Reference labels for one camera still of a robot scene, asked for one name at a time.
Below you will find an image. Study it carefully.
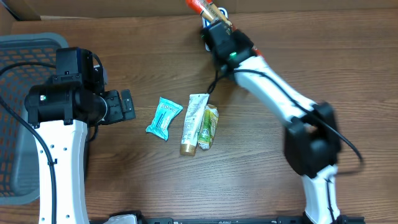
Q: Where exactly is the teal wet wipes pack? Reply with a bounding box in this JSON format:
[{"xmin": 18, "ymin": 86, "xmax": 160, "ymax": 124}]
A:
[{"xmin": 146, "ymin": 97, "xmax": 183, "ymax": 141}]

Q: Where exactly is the white cream tube gold cap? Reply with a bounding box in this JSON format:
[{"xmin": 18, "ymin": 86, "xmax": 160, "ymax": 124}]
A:
[{"xmin": 180, "ymin": 93, "xmax": 209, "ymax": 156}]

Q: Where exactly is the green tea packet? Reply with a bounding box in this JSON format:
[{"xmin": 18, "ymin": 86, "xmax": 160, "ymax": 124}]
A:
[{"xmin": 198, "ymin": 104, "xmax": 219, "ymax": 150}]

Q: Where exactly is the spaghetti pack with red ends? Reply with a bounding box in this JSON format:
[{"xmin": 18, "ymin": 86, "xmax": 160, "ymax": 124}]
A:
[{"xmin": 186, "ymin": 0, "xmax": 263, "ymax": 61}]

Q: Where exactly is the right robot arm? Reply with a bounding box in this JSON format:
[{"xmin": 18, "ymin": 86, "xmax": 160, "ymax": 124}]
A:
[{"xmin": 201, "ymin": 21, "xmax": 341, "ymax": 223}]

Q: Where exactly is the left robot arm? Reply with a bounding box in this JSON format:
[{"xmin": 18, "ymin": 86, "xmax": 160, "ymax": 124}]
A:
[{"xmin": 25, "ymin": 47, "xmax": 136, "ymax": 223}]

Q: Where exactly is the white barcode scanner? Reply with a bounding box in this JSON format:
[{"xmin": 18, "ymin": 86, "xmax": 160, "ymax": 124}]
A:
[{"xmin": 202, "ymin": 7, "xmax": 228, "ymax": 52}]

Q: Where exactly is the grey plastic basket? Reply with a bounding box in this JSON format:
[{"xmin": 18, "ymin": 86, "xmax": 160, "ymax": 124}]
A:
[{"xmin": 1, "ymin": 32, "xmax": 68, "ymax": 205}]

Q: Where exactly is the brown cardboard backdrop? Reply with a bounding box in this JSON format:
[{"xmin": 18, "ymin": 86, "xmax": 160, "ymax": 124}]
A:
[{"xmin": 1, "ymin": 0, "xmax": 397, "ymax": 21}]

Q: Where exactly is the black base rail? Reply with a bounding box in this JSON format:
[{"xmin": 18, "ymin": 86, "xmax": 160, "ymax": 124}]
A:
[{"xmin": 88, "ymin": 210, "xmax": 366, "ymax": 224}]

